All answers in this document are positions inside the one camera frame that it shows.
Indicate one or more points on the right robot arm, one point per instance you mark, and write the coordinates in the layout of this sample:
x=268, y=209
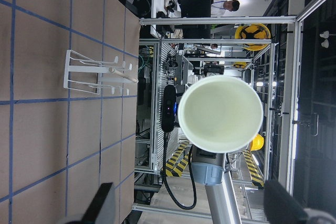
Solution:
x=213, y=171

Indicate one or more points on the person in white shirt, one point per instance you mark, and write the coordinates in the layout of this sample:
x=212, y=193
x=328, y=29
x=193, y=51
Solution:
x=219, y=7

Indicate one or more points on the yellow hard hat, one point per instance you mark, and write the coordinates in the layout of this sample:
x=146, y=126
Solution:
x=253, y=31

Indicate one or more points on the black monitor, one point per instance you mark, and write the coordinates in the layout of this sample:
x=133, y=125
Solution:
x=196, y=9

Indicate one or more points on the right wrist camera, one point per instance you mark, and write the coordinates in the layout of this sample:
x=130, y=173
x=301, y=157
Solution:
x=169, y=108

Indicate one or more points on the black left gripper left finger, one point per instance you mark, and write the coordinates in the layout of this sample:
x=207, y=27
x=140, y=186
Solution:
x=102, y=207

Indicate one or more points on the white wire cup rack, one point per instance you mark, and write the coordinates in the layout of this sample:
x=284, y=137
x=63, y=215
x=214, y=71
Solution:
x=87, y=75

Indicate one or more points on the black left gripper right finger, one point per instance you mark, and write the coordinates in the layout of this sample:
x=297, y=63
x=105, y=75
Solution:
x=280, y=206

